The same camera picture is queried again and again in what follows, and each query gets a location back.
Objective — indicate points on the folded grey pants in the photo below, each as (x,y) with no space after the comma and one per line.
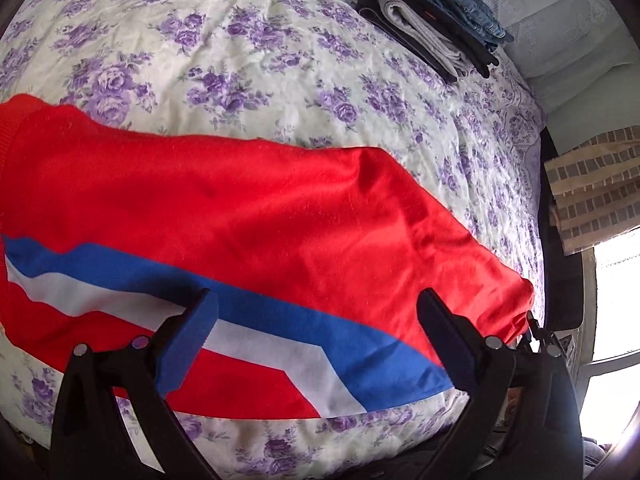
(425,30)

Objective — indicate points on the white lace cloth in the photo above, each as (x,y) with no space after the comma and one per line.
(550,20)

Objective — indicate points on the window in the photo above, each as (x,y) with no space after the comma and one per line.
(617,310)

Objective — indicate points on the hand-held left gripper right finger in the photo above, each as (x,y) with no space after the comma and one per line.
(445,340)

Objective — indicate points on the purple floral bedspread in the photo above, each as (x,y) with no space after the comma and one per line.
(250,60)

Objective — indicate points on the folded black pants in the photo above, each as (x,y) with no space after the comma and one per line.
(400,30)
(470,47)

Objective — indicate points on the beige checked curtain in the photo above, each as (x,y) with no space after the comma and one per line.
(595,195)

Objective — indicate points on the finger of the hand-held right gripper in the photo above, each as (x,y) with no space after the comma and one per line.
(542,335)

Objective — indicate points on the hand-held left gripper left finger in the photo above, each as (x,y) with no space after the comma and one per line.
(187,345)

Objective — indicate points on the red pants with blue-white stripe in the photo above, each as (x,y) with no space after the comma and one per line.
(250,210)

